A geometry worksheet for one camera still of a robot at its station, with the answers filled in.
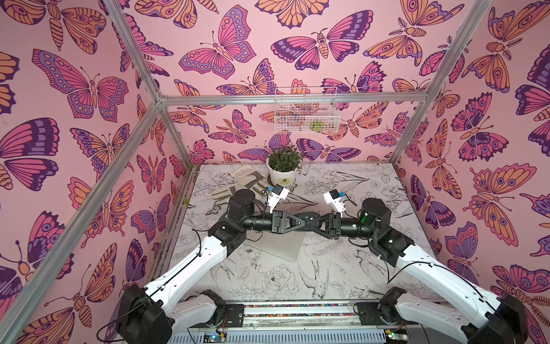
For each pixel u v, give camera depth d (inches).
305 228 24.6
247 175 44.6
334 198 25.2
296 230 24.6
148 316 15.0
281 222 23.3
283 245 35.2
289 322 28.7
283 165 38.3
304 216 25.1
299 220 24.9
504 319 15.4
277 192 25.0
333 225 22.7
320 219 24.7
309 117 41.6
